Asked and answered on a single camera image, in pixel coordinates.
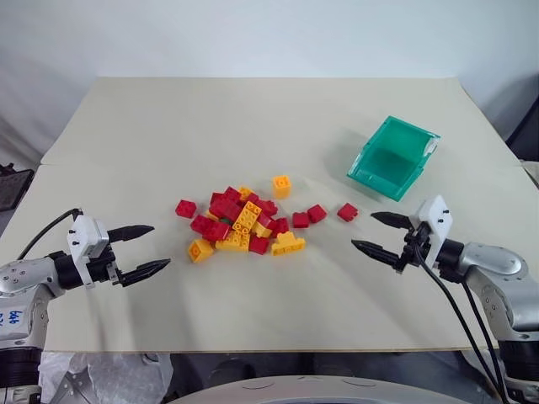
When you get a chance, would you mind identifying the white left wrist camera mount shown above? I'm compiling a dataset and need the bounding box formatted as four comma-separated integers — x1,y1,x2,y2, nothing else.
66,215,112,290

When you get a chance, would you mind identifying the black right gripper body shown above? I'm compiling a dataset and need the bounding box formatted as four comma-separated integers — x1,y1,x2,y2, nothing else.
394,218,434,278

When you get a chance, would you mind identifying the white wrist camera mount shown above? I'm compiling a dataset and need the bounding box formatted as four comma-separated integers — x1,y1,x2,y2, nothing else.
66,215,112,290
407,194,456,271

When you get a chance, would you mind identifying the black mesh object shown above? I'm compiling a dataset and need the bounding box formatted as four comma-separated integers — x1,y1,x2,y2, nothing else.
0,162,35,212

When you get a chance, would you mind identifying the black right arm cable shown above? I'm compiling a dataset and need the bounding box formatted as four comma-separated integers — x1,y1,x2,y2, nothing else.
414,242,504,404
461,280,510,404

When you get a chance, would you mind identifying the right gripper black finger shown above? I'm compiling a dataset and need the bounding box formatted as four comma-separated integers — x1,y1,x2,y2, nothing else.
370,210,413,231
350,239,402,271

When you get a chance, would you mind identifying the grey white robot torso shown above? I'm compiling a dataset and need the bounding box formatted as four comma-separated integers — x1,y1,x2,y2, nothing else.
167,375,494,404

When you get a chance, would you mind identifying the clear plastic bag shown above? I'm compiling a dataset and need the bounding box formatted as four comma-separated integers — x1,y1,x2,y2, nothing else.
39,352,174,404

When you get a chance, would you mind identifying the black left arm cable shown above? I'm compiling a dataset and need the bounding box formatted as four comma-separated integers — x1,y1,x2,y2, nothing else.
15,208,82,261

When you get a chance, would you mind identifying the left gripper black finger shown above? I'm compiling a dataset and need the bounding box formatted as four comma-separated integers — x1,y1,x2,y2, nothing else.
108,224,156,244
120,258,172,289

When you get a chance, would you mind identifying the dark background object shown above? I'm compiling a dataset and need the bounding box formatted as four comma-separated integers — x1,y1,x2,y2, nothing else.
504,74,539,163

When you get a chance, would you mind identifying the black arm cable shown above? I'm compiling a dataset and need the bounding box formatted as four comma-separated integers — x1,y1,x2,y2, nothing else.
414,242,504,404
461,280,510,404
15,208,82,261

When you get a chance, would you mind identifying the green plastic bin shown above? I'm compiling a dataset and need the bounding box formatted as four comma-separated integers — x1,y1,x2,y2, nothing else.
345,114,442,204

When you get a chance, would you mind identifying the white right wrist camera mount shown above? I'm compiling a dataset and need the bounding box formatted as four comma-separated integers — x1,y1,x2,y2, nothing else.
407,194,456,271

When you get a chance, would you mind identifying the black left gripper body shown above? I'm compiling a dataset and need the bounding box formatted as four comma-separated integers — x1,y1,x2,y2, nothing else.
86,242,125,288

